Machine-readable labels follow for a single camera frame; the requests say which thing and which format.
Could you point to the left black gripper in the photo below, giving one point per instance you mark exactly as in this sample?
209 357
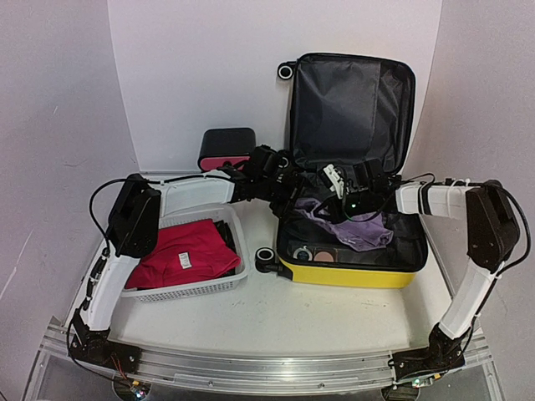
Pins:
296 185

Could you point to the purple garment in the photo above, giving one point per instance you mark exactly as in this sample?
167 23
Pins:
365 234

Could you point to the pink powder makeup compact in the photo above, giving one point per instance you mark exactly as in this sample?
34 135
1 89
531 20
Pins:
325 255

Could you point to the white perforated plastic basket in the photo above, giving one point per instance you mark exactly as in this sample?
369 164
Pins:
215 213

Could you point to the black pink drawer organizer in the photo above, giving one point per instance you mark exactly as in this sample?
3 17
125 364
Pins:
229 145

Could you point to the black white patterned garment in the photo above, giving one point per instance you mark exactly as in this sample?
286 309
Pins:
227 234

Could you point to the yellow Pikachu hard-shell suitcase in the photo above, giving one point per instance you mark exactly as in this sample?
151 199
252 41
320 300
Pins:
344 110

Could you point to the red t-shirt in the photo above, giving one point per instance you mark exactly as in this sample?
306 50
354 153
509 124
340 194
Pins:
184 254

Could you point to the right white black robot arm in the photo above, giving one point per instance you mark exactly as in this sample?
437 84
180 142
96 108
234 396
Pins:
498 238

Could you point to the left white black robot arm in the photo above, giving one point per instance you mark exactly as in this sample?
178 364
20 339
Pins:
132 231

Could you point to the small green circuit board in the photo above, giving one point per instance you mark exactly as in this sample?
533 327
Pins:
135 392

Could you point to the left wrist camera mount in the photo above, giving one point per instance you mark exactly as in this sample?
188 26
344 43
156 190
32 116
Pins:
264 162

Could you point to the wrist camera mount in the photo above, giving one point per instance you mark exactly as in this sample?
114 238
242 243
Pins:
366 176
264 162

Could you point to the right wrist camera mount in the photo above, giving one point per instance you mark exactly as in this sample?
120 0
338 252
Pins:
366 176

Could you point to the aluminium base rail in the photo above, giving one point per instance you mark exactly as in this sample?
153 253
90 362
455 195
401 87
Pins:
301 375

